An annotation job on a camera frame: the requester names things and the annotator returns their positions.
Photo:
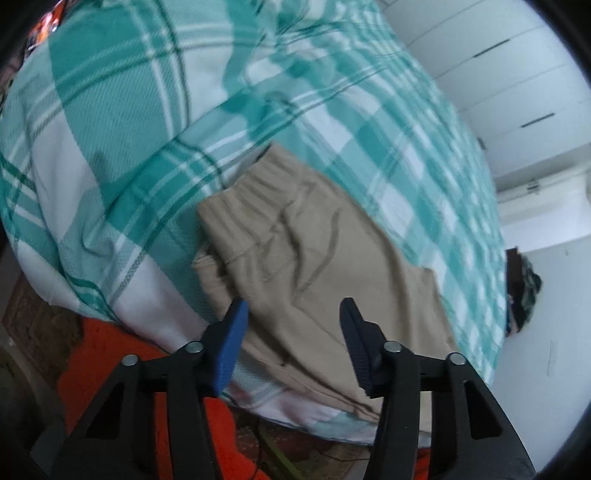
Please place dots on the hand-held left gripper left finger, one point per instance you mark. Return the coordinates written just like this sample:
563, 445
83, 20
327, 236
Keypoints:
227, 350

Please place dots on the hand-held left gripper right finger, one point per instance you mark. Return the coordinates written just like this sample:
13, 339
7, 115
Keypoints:
359, 350

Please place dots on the beige pants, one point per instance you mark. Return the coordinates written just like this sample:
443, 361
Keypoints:
304, 258

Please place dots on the orange fleece robe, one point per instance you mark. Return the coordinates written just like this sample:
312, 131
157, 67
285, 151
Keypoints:
120, 369

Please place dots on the dark wooden cabinet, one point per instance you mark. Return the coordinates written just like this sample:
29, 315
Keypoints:
511, 263

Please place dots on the pile of clothes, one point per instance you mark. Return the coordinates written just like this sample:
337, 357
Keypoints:
526, 295

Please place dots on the white door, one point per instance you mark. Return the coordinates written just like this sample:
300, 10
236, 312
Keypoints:
545, 203

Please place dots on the teal plaid duvet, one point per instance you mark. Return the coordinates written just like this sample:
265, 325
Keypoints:
184, 115

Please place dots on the white wardrobe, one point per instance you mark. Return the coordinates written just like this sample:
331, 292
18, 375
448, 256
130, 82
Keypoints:
485, 69

